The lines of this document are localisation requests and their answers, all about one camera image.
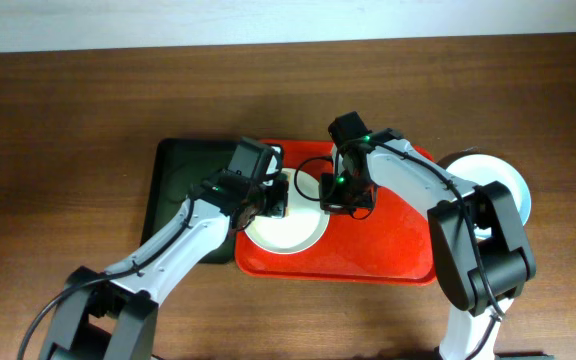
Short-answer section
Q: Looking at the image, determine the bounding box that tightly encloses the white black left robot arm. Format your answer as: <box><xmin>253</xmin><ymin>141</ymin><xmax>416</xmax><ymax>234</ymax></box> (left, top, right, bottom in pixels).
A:
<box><xmin>39</xmin><ymin>169</ymin><xmax>288</xmax><ymax>360</ymax></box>

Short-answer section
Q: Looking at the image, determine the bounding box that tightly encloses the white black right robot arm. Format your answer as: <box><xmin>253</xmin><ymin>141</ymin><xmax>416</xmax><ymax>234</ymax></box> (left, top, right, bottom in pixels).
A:
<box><xmin>320</xmin><ymin>126</ymin><xmax>536</xmax><ymax>359</ymax></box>

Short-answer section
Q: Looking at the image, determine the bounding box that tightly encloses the black right camera cable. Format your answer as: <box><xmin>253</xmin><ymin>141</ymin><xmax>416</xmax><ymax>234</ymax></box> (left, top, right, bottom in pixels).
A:
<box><xmin>293</xmin><ymin>155</ymin><xmax>375</xmax><ymax>221</ymax></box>

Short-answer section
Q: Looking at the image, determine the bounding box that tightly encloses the red plastic tray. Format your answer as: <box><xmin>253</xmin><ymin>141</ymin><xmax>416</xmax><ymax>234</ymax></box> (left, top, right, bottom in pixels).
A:
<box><xmin>235</xmin><ymin>140</ymin><xmax>436</xmax><ymax>286</ymax></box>

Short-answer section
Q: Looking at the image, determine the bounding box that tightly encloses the black rectangular tray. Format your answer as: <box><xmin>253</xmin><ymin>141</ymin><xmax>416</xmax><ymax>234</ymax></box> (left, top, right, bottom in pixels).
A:
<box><xmin>140</xmin><ymin>138</ymin><xmax>237</xmax><ymax>245</ymax></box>

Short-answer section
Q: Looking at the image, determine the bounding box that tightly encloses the white plate with red smear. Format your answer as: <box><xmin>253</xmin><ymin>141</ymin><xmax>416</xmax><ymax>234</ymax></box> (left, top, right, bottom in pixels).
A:
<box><xmin>447</xmin><ymin>154</ymin><xmax>532</xmax><ymax>225</ymax></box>

